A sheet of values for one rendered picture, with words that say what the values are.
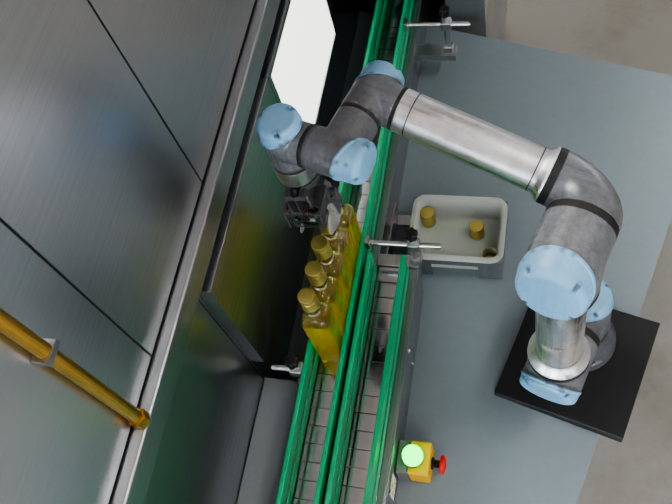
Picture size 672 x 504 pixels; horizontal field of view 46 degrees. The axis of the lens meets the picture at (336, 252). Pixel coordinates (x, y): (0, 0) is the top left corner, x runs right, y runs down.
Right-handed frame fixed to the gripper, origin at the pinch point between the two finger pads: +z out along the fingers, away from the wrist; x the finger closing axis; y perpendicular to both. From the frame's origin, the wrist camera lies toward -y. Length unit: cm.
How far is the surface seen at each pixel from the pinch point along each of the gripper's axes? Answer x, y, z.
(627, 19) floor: 67, -162, 116
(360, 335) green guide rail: 6.1, 15.8, 21.3
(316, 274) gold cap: 0.9, 12.8, -0.7
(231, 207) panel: -12.3, 8.2, -16.6
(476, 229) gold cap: 26.4, -18.5, 34.2
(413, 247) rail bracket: 15.0, -4.6, 18.9
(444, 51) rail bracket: 14, -69, 29
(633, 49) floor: 69, -147, 116
